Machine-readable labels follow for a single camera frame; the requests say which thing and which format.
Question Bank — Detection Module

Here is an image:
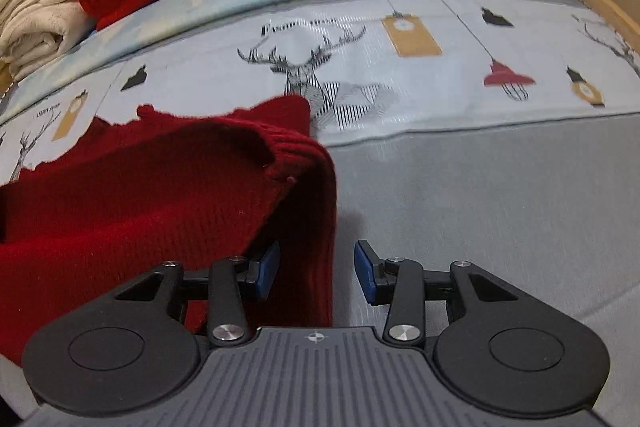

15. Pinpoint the cream folded blanket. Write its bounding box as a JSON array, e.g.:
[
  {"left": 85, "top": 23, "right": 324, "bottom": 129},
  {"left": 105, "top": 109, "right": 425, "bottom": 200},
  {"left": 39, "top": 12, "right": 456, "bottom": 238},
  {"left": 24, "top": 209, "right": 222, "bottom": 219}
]
[{"left": 1, "top": 0, "right": 94, "bottom": 82}]

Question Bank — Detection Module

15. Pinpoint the dark red knit sweater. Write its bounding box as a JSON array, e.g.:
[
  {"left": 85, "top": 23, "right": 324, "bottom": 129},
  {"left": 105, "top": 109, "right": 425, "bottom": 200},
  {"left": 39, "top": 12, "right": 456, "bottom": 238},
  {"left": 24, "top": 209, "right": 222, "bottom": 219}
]
[{"left": 1, "top": 95, "right": 337, "bottom": 361}]

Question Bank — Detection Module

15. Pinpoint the grey printed bed sheet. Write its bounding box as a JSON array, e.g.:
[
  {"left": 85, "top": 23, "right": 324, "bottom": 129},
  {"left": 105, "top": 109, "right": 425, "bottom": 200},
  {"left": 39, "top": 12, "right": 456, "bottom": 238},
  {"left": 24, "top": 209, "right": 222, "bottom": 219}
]
[{"left": 0, "top": 0, "right": 640, "bottom": 413}]

